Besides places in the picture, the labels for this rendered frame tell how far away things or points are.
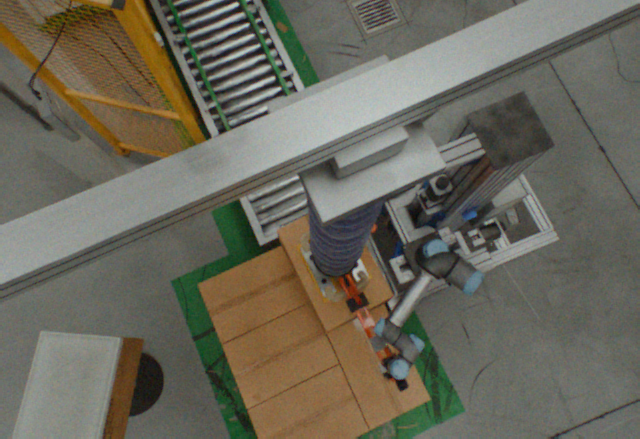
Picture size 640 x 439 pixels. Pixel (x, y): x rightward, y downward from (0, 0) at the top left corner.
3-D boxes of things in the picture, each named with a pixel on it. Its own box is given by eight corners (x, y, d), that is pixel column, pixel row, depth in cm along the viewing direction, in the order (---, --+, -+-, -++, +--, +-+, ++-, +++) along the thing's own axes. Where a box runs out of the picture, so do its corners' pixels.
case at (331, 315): (280, 244, 339) (276, 230, 300) (338, 215, 344) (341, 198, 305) (325, 334, 325) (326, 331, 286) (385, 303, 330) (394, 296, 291)
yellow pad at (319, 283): (295, 246, 298) (295, 244, 293) (312, 238, 299) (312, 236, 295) (324, 303, 290) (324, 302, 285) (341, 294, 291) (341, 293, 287)
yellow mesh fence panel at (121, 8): (112, 154, 425) (-104, -38, 222) (116, 142, 428) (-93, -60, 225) (224, 179, 420) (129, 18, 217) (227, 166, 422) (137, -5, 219)
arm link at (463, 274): (450, 248, 288) (458, 256, 235) (475, 265, 286) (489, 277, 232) (437, 267, 289) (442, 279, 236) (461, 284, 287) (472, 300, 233)
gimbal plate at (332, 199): (267, 113, 128) (265, 104, 123) (383, 63, 132) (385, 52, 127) (322, 228, 121) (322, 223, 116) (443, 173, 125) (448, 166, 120)
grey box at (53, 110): (58, 108, 275) (25, 78, 247) (69, 104, 276) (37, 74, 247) (72, 143, 271) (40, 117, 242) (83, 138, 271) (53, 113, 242)
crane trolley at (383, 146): (307, 120, 124) (306, 102, 114) (371, 92, 125) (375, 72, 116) (337, 182, 120) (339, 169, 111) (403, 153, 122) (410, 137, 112)
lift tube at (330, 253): (301, 230, 246) (283, 115, 126) (349, 208, 249) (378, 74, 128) (323, 279, 240) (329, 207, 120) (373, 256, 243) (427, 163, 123)
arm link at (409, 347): (405, 328, 240) (391, 349, 238) (427, 344, 239) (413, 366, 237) (403, 328, 248) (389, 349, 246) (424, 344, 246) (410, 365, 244)
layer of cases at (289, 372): (210, 290, 384) (197, 284, 345) (339, 230, 395) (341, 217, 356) (279, 465, 356) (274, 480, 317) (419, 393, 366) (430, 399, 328)
